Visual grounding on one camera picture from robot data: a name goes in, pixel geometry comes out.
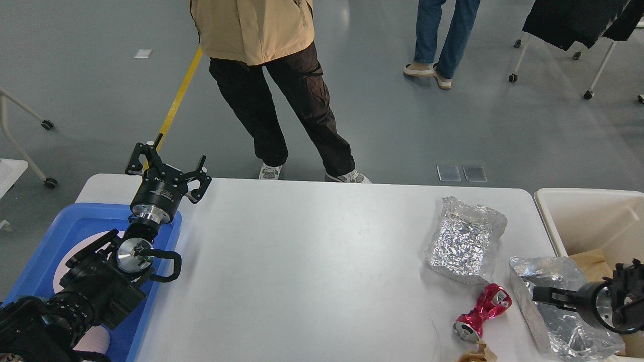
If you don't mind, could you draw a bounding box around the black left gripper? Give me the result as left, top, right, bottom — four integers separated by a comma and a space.
124, 142, 212, 224

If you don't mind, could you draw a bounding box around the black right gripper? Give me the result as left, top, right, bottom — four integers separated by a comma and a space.
533, 281, 615, 330

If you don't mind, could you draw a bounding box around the brown paper bag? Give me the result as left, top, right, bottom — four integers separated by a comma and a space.
569, 249, 613, 283

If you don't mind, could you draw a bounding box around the aluminium foil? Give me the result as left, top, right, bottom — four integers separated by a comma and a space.
426, 196, 508, 286

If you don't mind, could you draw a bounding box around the pink plate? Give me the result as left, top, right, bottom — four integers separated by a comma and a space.
52, 231, 107, 294

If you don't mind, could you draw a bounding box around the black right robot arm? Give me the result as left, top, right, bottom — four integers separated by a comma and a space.
532, 258, 643, 335

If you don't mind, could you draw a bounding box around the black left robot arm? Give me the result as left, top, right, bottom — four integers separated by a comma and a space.
1, 141, 212, 361

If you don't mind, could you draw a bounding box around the crushed pink can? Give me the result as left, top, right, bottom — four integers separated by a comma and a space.
453, 283, 513, 343

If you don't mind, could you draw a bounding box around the beige plastic bin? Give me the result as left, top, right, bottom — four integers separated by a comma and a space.
534, 188, 644, 358

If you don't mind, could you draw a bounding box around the brown paper scrap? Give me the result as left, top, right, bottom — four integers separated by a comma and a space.
455, 341, 498, 362

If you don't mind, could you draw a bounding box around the right metal floor plate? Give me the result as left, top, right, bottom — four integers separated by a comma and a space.
462, 165, 488, 183

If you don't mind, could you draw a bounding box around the metal floor plate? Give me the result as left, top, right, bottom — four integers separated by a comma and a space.
436, 164, 461, 183
462, 165, 488, 183

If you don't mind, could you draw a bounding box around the left metal floor plate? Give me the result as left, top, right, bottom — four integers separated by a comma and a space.
436, 164, 461, 183

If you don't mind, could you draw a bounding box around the person in beige jacket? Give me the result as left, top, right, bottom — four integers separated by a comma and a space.
189, 1, 369, 184

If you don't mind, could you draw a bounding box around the white rolling table left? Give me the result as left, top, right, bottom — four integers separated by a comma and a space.
1, 88, 58, 197

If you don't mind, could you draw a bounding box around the white office chair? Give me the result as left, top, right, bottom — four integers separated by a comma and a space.
501, 30, 642, 109

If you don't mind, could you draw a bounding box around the black jacket on chair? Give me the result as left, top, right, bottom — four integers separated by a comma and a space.
522, 1, 643, 51

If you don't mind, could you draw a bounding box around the person in blue jeans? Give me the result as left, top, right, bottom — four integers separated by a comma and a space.
403, 0, 482, 91

